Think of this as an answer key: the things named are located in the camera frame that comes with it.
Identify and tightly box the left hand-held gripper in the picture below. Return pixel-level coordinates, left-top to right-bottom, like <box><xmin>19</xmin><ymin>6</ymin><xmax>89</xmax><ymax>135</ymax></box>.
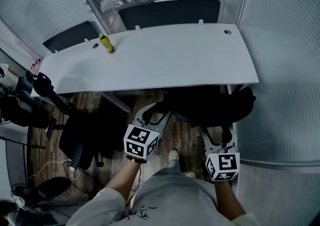
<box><xmin>123</xmin><ymin>102</ymin><xmax>173</xmax><ymax>160</ymax></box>

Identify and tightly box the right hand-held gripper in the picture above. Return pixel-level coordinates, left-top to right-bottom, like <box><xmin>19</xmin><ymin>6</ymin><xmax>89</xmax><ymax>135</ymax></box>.
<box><xmin>201</xmin><ymin>124</ymin><xmax>241</xmax><ymax>182</ymax></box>

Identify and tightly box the black mesh office chair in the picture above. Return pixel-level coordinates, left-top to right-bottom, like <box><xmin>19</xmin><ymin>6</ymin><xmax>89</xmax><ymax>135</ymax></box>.
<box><xmin>143</xmin><ymin>84</ymin><xmax>257</xmax><ymax>146</ymax></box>
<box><xmin>25</xmin><ymin>69</ymin><xmax>121</xmax><ymax>171</ymax></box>

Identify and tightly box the person's left forearm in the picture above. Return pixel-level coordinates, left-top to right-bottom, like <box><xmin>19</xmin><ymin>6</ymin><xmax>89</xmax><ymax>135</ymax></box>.
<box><xmin>104</xmin><ymin>156</ymin><xmax>143</xmax><ymax>202</ymax></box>

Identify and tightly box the person's right forearm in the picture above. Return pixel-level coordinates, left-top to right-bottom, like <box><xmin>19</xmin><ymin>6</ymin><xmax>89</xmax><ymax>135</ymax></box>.
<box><xmin>213</xmin><ymin>179</ymin><xmax>247</xmax><ymax>221</ymax></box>

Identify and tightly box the person's left shoe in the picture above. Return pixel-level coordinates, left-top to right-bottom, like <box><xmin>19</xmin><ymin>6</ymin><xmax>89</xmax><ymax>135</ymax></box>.
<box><xmin>167</xmin><ymin>149</ymin><xmax>180</xmax><ymax>168</ymax></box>

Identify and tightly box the person's jeans leg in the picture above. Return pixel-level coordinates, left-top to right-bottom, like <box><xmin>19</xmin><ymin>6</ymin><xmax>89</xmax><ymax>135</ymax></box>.
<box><xmin>152</xmin><ymin>162</ymin><xmax>182</xmax><ymax>178</ymax></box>

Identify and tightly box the white office desk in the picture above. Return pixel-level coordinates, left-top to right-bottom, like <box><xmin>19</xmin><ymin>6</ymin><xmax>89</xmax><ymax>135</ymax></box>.
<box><xmin>30</xmin><ymin>23</ymin><xmax>260</xmax><ymax>114</ymax></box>

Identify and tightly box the person's white t-shirt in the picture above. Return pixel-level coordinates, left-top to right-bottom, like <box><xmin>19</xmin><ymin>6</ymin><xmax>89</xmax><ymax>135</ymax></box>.
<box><xmin>66</xmin><ymin>174</ymin><xmax>261</xmax><ymax>226</ymax></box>

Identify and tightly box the yellow drink bottle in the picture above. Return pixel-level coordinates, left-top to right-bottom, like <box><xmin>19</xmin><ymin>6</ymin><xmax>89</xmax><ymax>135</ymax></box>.
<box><xmin>98</xmin><ymin>33</ymin><xmax>116</xmax><ymax>54</ymax></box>

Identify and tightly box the dark desk divider panel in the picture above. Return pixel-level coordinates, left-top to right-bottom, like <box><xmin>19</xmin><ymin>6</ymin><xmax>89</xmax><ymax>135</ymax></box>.
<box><xmin>118</xmin><ymin>0</ymin><xmax>221</xmax><ymax>31</ymax></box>
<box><xmin>42</xmin><ymin>20</ymin><xmax>101</xmax><ymax>55</ymax></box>

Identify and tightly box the black round seat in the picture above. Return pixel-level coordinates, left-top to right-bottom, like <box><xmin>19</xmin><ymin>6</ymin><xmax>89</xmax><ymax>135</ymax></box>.
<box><xmin>37</xmin><ymin>176</ymin><xmax>72</xmax><ymax>198</ymax></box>

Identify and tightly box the black metal stand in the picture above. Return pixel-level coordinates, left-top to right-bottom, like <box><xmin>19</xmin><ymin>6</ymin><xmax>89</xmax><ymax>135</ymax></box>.
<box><xmin>0</xmin><ymin>134</ymin><xmax>46</xmax><ymax>183</ymax></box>

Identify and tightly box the dark bead bracelet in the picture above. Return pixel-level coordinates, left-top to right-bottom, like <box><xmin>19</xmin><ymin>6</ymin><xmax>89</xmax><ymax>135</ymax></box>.
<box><xmin>125</xmin><ymin>154</ymin><xmax>148</xmax><ymax>165</ymax></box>

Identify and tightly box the white power cable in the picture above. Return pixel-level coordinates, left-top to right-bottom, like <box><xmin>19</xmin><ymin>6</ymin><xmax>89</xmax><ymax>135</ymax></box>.
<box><xmin>27</xmin><ymin>159</ymin><xmax>81</xmax><ymax>181</ymax></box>

